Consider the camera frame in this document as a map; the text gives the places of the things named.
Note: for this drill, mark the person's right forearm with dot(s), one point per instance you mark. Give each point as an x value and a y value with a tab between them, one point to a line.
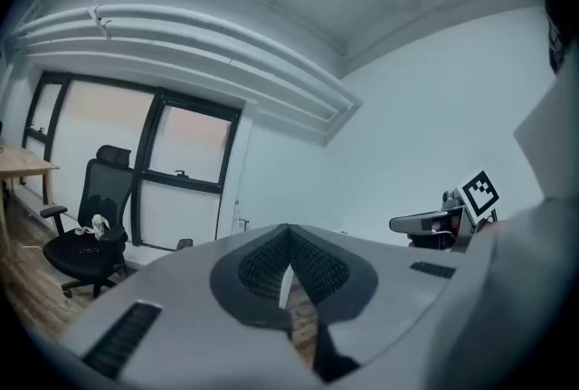
493	225

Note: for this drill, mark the white plush toy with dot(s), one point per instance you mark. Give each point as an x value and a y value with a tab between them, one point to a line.
97	223

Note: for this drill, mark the white broom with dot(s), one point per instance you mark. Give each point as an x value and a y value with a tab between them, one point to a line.
237	216

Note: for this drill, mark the black mesh office chair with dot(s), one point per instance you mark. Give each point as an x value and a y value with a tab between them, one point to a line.
104	189

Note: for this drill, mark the light wooden desk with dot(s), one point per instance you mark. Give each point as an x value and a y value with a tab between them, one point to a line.
22	164

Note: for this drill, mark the person's black t-shirt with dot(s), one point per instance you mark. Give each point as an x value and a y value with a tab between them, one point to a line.
563	31

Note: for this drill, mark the black window frame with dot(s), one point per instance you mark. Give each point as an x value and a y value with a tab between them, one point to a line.
145	144

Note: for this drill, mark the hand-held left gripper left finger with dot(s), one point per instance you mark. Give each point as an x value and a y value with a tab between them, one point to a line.
181	288

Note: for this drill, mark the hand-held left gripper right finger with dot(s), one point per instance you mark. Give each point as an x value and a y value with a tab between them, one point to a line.
398	288

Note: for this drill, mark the white ceiling pipe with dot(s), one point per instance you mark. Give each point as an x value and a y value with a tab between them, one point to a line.
158	27
158	10

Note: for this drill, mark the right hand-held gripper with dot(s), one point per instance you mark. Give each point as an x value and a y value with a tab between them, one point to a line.
479	198

